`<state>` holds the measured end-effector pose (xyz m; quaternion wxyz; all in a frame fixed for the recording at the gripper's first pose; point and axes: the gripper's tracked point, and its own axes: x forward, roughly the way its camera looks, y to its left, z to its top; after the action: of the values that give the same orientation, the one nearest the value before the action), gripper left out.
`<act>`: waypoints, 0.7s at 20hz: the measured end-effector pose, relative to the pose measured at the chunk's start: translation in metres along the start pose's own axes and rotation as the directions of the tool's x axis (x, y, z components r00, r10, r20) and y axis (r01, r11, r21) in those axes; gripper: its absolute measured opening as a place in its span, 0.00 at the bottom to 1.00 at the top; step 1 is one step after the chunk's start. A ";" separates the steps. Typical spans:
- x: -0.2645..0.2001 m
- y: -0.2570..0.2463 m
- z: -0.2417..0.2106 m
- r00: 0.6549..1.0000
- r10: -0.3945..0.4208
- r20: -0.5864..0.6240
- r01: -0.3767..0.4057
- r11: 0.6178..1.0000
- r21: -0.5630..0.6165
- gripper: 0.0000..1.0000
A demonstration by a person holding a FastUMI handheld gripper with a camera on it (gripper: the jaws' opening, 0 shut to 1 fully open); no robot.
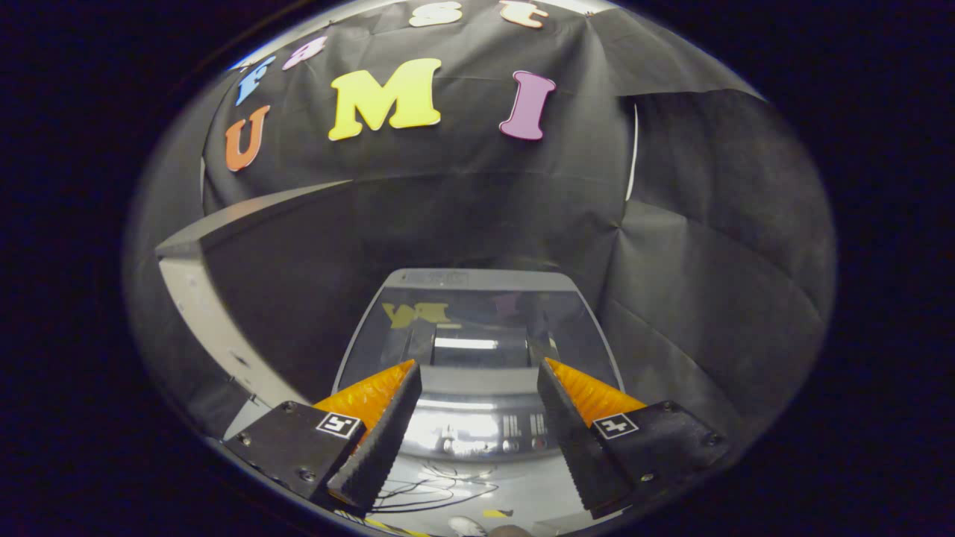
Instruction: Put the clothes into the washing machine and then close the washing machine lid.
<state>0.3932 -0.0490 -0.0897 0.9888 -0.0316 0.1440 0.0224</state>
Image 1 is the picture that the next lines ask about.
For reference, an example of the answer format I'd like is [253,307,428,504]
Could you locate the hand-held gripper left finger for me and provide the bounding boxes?
[222,359,423,515]

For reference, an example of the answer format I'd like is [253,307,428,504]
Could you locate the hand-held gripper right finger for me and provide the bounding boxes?
[537,358,728,519]

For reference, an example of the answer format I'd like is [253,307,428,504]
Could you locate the grey washing machine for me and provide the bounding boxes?
[328,268,627,467]

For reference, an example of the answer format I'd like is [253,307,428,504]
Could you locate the grey cabinet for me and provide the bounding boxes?
[154,179,396,441]

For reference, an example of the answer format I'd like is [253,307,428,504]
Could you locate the black backdrop cloth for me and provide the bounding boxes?
[123,0,838,448]

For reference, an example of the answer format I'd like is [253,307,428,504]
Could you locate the black floor cables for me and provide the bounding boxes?
[369,462,499,515]

